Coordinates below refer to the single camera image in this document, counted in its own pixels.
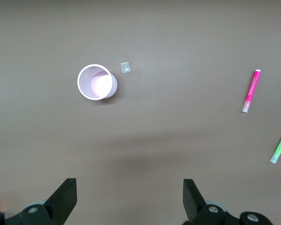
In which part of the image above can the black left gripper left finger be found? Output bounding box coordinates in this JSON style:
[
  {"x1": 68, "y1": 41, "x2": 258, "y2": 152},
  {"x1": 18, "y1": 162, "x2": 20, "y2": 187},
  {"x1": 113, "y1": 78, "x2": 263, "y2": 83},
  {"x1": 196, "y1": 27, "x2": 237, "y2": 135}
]
[{"x1": 5, "y1": 178, "x2": 77, "y2": 225}]

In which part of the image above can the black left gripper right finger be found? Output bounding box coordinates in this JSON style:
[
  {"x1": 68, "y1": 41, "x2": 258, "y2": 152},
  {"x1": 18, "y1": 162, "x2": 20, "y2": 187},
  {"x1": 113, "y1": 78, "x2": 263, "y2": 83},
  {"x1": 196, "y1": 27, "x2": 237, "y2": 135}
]
[{"x1": 183, "y1": 179, "x2": 240, "y2": 225}]

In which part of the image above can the pink marker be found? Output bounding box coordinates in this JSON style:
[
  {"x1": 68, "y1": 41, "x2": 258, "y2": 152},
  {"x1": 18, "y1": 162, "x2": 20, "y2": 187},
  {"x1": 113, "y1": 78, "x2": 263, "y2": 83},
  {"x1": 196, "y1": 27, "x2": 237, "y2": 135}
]
[{"x1": 242, "y1": 69, "x2": 262, "y2": 113}]

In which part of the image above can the pink plastic cup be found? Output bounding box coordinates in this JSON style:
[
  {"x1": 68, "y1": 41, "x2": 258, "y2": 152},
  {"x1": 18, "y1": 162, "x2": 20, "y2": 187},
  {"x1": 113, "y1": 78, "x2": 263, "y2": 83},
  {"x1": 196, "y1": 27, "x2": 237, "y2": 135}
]
[{"x1": 77, "y1": 64, "x2": 118, "y2": 101}]

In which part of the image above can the small clear tape piece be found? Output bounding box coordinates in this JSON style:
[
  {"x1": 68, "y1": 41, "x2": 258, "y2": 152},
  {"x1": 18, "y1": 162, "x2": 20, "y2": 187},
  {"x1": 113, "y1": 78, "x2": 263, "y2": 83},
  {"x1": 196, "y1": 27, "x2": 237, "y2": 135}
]
[{"x1": 120, "y1": 62, "x2": 131, "y2": 74}]

